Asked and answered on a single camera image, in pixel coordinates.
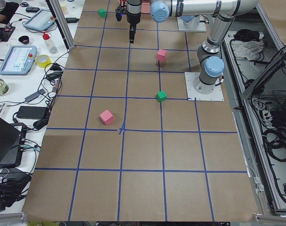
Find yellow tape roll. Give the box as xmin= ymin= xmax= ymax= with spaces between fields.
xmin=35 ymin=55 xmax=52 ymax=68

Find black bowl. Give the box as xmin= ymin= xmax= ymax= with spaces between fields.
xmin=18 ymin=35 xmax=30 ymax=45

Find green cube near arm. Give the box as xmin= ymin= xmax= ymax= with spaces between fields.
xmin=156 ymin=91 xmax=167 ymax=103

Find pink plastic bin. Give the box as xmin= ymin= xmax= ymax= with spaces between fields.
xmin=141 ymin=1 xmax=150 ymax=14

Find pink cube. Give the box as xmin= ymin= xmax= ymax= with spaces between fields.
xmin=156 ymin=49 xmax=167 ymax=62
xmin=99 ymin=110 xmax=114 ymax=125

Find clear squeeze bottle red cap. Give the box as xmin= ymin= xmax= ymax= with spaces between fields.
xmin=42 ymin=32 xmax=58 ymax=54

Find teach pendant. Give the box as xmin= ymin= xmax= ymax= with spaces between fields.
xmin=0 ymin=46 xmax=37 ymax=75
xmin=23 ymin=9 xmax=55 ymax=32

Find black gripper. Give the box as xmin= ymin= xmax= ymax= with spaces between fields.
xmin=115 ymin=0 xmax=142 ymax=44

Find black power adapter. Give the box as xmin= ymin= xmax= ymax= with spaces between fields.
xmin=16 ymin=106 xmax=47 ymax=120

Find green cube front edge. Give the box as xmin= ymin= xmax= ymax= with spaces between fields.
xmin=98 ymin=8 xmax=107 ymax=18

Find pink cube front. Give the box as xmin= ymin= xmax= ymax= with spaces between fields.
xmin=99 ymin=110 xmax=114 ymax=125

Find teach pendant upper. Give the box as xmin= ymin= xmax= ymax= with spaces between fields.
xmin=23 ymin=9 xmax=55 ymax=32

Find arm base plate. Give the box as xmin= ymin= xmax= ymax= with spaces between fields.
xmin=184 ymin=72 xmax=224 ymax=101
xmin=177 ymin=16 xmax=207 ymax=33

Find pink cube centre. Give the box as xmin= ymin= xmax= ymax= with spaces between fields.
xmin=156 ymin=49 xmax=167 ymax=62

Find teach pendant lower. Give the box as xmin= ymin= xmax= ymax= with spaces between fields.
xmin=0 ymin=46 xmax=37 ymax=75

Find white crumpled cloth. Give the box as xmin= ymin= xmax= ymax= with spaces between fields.
xmin=235 ymin=40 xmax=264 ymax=61

